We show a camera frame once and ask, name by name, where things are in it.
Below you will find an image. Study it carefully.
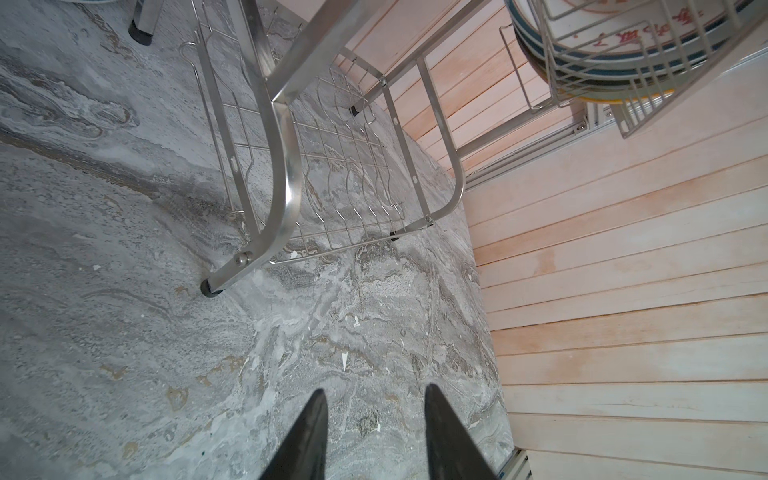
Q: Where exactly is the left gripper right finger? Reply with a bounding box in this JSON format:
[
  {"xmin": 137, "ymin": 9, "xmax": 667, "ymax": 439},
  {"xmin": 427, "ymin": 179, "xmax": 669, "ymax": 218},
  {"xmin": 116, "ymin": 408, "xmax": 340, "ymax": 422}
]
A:
[{"xmin": 424, "ymin": 383, "xmax": 497, "ymax": 480}]

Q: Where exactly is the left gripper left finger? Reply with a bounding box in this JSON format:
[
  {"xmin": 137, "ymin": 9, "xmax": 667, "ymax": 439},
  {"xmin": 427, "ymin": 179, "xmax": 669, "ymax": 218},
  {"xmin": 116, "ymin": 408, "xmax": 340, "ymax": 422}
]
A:
[{"xmin": 259, "ymin": 389, "xmax": 329, "ymax": 480}]

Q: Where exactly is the orange sunburst plate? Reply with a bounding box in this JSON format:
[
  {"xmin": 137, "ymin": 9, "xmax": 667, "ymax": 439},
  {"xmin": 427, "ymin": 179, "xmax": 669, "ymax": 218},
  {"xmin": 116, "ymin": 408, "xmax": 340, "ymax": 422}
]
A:
[{"xmin": 506, "ymin": 1, "xmax": 767, "ymax": 60}]

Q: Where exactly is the star pattern orange rim plate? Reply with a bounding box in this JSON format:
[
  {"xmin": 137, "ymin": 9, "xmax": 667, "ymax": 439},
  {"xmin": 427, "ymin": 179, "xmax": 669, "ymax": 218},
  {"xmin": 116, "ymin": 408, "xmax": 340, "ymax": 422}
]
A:
[{"xmin": 538, "ymin": 70, "xmax": 690, "ymax": 104}]

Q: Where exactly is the white plate green outline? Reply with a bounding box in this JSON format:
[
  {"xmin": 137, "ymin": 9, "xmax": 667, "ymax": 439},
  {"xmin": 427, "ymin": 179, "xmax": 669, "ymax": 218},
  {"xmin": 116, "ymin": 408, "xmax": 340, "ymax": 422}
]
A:
[{"xmin": 517, "ymin": 34, "xmax": 687, "ymax": 89}]

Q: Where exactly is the steel two-tier dish rack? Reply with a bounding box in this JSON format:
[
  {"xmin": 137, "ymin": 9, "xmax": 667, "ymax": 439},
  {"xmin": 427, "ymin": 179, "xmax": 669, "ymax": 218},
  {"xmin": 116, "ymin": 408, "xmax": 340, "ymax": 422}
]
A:
[{"xmin": 127, "ymin": 0, "xmax": 768, "ymax": 299}]

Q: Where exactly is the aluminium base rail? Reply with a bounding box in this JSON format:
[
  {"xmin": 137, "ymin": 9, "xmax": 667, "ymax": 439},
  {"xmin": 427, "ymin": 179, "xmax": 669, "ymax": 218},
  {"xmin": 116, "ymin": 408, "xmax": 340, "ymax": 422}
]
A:
[{"xmin": 497, "ymin": 448, "xmax": 532, "ymax": 480}]

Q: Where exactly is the horizontal aluminium wall bar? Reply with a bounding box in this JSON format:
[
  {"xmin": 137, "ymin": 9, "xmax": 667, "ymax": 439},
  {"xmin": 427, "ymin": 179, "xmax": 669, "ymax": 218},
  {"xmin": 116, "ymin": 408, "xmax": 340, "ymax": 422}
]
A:
[{"xmin": 466, "ymin": 103, "xmax": 615, "ymax": 191}]

